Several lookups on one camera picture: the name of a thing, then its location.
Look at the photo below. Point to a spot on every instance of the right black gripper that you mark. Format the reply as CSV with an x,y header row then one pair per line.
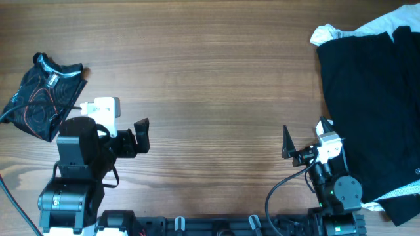
x,y
300,158

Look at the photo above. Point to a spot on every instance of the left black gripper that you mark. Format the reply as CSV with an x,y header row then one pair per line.
x,y
130,147

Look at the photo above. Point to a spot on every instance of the black orange printed cycling jersey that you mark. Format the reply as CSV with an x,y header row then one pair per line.
x,y
45,97

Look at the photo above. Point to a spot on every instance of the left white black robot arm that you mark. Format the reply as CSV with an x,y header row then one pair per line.
x,y
88,146

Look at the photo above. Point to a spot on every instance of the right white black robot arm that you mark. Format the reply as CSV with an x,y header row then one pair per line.
x,y
338,192

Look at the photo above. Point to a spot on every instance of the black garment pile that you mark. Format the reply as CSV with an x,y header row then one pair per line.
x,y
371,90

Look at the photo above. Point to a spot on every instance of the white garment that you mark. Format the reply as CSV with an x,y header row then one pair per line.
x,y
406,15

